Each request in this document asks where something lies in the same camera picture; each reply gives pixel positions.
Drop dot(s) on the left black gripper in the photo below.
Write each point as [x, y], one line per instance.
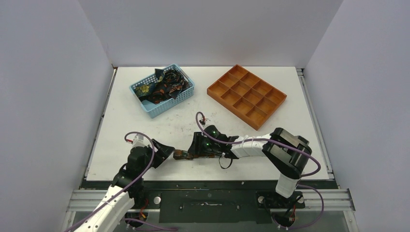
[163, 153]

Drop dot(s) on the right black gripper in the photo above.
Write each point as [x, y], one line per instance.
[195, 144]

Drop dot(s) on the orange floral necktie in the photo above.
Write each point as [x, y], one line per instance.
[184, 155]

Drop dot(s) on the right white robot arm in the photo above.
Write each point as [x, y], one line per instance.
[288, 153]

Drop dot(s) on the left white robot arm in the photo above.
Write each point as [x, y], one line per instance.
[126, 190]

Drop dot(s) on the light blue plastic basket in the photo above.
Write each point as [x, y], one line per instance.
[154, 110]

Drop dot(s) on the dark tie with yellow flowers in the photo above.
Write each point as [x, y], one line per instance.
[143, 91]

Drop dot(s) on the black tie with orange swirls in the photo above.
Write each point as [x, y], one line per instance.
[170, 84]

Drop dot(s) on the orange wooden compartment tray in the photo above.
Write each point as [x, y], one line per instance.
[247, 96]

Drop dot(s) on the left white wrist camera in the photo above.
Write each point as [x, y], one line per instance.
[138, 141]

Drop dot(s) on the black metal base plate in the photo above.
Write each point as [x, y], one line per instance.
[214, 201]

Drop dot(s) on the aluminium frame rail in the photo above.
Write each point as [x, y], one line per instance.
[339, 210]

